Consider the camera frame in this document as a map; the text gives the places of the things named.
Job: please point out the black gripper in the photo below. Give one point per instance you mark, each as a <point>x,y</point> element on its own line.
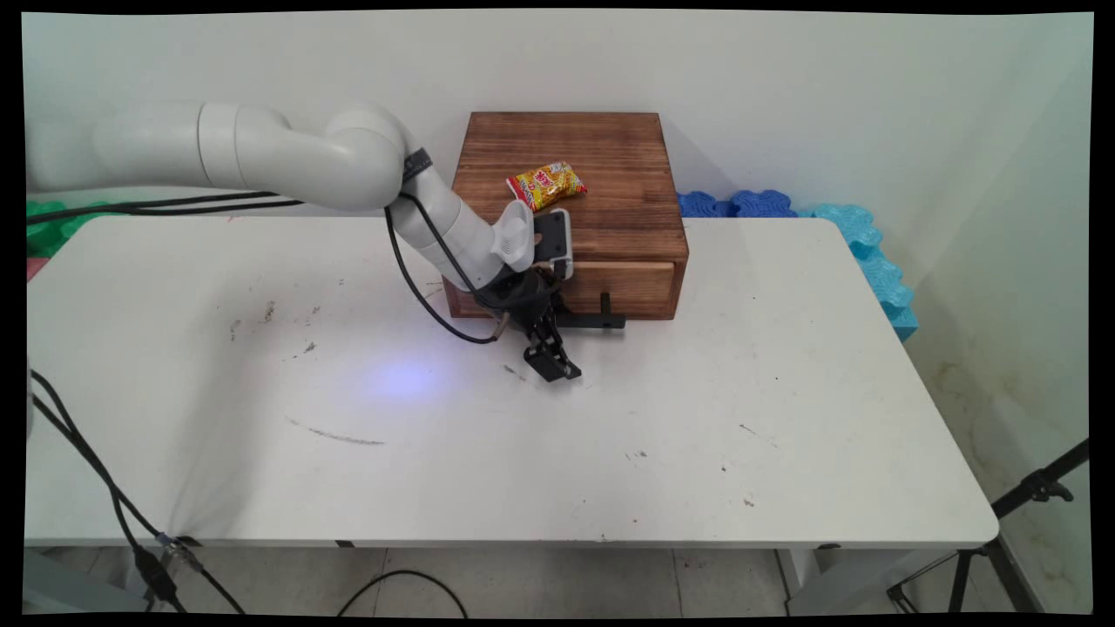
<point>518,300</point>

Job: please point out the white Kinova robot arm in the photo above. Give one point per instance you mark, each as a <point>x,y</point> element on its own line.
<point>331,161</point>

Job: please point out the wooden drawer front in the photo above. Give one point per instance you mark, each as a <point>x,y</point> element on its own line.
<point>631,287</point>

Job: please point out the red yellow snack packet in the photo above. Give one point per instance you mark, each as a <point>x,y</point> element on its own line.
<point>545,185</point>

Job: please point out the brown wooden drawer cabinet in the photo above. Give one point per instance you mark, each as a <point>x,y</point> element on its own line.
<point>610,174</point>

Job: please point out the dark blue foam puzzle mat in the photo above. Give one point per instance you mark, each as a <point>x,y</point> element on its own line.
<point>736,205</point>

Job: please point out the cyan foam puzzle mat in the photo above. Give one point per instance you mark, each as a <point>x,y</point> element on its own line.
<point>875,261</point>

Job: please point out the white table leg panel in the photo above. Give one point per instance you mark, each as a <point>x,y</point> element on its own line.
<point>836,583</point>

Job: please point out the black tripod stand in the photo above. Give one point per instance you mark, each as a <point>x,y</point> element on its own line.
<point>1037,488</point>

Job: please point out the green foam puzzle mat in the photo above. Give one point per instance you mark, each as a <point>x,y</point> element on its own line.
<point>48,226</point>

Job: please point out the pink foam mat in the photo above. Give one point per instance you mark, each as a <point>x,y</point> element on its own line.
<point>32,267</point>

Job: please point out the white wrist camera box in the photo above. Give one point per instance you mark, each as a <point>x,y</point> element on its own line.
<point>551,239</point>

